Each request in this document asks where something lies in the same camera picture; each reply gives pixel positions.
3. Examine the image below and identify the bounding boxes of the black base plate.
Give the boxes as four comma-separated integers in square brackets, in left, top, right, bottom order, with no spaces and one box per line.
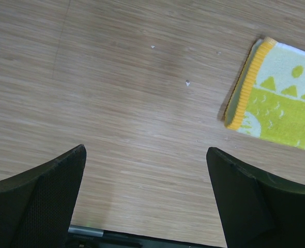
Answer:
[65,225,210,248]

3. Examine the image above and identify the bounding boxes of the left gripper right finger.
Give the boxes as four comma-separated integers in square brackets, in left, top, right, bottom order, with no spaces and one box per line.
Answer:
[206,147,305,247]

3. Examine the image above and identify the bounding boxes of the green yellow patterned towel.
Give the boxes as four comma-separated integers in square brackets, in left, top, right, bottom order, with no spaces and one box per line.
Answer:
[224,37,305,150]

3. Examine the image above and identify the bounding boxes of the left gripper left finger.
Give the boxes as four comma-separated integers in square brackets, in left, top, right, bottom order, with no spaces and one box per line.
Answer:
[0,145,86,247]

